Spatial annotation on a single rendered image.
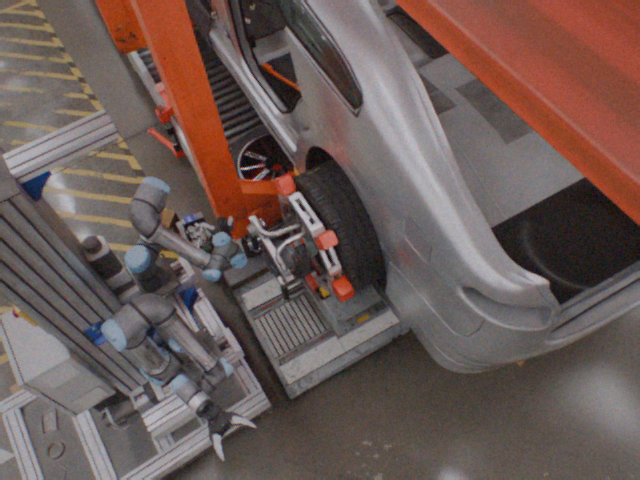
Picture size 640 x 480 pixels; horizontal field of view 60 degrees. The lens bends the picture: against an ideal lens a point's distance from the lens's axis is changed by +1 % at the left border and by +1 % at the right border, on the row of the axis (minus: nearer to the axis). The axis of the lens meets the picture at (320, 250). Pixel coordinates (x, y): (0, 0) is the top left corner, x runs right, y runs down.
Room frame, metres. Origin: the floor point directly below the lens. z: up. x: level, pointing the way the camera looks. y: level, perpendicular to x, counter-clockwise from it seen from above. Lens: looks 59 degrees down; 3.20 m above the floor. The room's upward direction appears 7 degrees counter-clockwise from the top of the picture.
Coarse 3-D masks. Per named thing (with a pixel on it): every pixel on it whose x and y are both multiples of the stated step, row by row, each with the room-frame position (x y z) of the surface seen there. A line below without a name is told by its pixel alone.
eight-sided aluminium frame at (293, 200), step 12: (288, 204) 1.59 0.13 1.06; (300, 204) 1.56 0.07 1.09; (288, 216) 1.71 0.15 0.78; (300, 216) 1.48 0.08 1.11; (312, 216) 1.46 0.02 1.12; (312, 228) 1.39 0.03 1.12; (324, 228) 1.39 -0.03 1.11; (324, 252) 1.31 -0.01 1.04; (324, 264) 1.28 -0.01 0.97; (336, 264) 1.27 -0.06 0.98; (324, 276) 1.41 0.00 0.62; (336, 276) 1.27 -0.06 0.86; (324, 288) 1.31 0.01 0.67
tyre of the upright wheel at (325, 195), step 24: (312, 168) 1.79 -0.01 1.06; (336, 168) 1.69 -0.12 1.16; (312, 192) 1.55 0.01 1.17; (336, 192) 1.53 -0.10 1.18; (336, 216) 1.42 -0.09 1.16; (360, 216) 1.42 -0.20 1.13; (360, 240) 1.33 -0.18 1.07; (360, 264) 1.26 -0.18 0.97; (384, 264) 1.29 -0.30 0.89; (360, 288) 1.24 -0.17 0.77
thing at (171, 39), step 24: (144, 0) 1.76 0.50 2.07; (168, 0) 1.80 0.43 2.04; (144, 24) 1.77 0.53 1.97; (168, 24) 1.79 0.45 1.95; (168, 48) 1.77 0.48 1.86; (192, 48) 1.81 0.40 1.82; (168, 72) 1.76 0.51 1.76; (192, 72) 1.80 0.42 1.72; (192, 96) 1.78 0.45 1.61; (192, 120) 1.77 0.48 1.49; (216, 120) 1.81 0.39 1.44; (192, 144) 1.76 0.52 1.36; (216, 144) 1.80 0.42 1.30; (216, 168) 1.78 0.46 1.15; (216, 192) 1.77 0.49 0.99; (240, 192) 1.81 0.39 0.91; (216, 216) 1.85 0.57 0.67; (240, 216) 1.79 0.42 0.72
